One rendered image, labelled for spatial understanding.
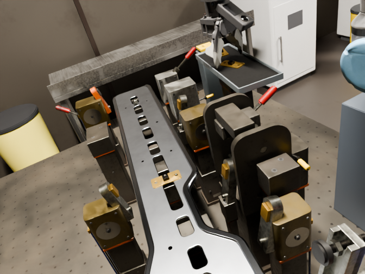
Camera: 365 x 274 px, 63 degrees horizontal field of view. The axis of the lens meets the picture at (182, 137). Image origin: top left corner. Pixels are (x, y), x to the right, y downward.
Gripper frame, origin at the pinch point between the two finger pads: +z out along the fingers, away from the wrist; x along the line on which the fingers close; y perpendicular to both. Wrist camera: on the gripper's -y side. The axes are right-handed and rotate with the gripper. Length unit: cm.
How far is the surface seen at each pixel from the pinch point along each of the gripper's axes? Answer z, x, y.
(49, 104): 66, 14, 228
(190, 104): 13.5, 11.0, 12.2
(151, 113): 17.7, 18.8, 27.7
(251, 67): 1.7, -0.2, -7.6
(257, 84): 1.8, 8.2, -16.2
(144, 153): 17.7, 35.8, 9.4
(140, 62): 34, -39, 127
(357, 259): -2, 45, -57
